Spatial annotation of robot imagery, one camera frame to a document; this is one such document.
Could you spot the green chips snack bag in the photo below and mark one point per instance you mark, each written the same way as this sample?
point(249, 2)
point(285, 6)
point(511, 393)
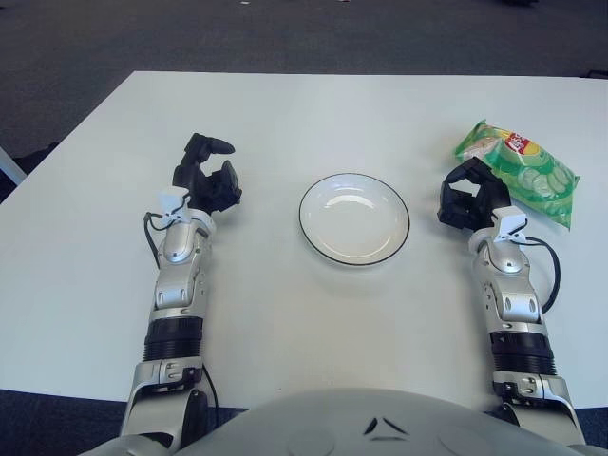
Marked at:
point(537, 180)

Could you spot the white table leg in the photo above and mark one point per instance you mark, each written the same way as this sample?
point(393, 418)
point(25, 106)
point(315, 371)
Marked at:
point(10, 166)

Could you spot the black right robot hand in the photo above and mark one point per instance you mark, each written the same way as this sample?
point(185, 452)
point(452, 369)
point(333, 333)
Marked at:
point(489, 195)

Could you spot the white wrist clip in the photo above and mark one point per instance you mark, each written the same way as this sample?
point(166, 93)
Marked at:
point(172, 199)
point(510, 221)

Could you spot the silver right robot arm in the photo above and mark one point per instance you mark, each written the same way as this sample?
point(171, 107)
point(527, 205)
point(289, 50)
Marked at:
point(510, 271)

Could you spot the white plate with black rim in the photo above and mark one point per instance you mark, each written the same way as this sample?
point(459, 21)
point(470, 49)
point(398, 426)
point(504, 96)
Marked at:
point(354, 223)

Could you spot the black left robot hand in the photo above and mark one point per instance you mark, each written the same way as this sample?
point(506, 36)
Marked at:
point(216, 190)

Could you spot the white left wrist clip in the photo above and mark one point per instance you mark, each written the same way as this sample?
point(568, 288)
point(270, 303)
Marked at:
point(172, 199)

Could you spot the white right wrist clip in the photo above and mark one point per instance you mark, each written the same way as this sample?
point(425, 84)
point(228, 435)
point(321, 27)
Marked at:
point(510, 221)

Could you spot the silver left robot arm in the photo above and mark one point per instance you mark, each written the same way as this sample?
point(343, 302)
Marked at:
point(180, 242)

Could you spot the grey robot torso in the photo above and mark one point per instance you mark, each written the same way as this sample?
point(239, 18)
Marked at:
point(332, 427)

